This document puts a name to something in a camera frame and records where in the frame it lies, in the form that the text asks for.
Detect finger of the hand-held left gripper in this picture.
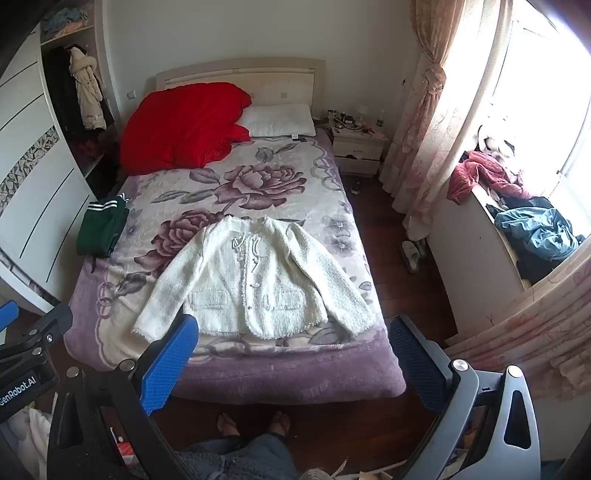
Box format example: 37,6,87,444
0,301,74,358

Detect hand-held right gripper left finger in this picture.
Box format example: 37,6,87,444
46,314,200,480

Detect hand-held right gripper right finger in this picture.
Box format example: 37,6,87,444
389,315,541,480

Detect white fuzzy jacket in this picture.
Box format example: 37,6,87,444
134,215,377,342

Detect pink clothes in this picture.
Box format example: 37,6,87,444
446,150,534,205

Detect pile of clothes on shelf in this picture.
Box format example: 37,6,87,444
41,4,93,42

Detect white cloth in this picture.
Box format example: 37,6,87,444
0,406,52,480

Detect white window seat cabinet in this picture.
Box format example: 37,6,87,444
427,185,532,342

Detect person's legs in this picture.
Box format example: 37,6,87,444
178,410,301,480

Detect white wardrobe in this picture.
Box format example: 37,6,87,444
0,0,123,315

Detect green pants with white stripes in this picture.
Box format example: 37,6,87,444
76,195,131,259

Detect pink floral curtain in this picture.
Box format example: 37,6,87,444
381,0,467,241
445,249,591,402

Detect blue jacket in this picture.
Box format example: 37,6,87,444
494,206,585,264

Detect floral purple blanket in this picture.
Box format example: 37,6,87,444
62,136,407,406

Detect white nightstand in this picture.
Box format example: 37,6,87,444
331,127,389,177

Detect red duvet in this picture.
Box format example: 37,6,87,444
119,82,252,176

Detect beige hanging coat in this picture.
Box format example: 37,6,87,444
68,46,108,131

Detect white pillow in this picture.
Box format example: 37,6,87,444
238,103,318,139

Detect beige bed headboard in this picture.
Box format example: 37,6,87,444
154,56,327,116

